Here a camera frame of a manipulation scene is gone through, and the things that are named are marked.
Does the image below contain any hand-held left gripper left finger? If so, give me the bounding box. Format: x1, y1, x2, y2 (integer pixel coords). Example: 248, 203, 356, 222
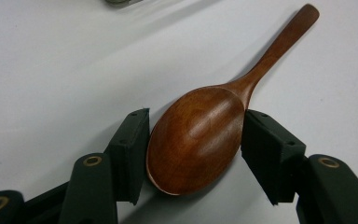
104, 107, 152, 206

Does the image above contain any brown wooden spoon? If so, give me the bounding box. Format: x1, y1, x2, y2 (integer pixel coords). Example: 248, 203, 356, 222
145, 3, 321, 197

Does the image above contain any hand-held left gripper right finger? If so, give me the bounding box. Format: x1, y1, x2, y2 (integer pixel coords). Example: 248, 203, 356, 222
241, 108, 308, 207

